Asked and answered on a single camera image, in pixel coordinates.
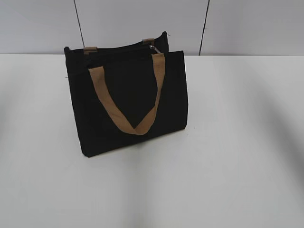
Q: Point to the silver zipper pull with ring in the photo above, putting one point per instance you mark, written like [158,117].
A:
[154,48]

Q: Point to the black tote bag brown handles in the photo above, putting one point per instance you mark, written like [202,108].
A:
[126,95]

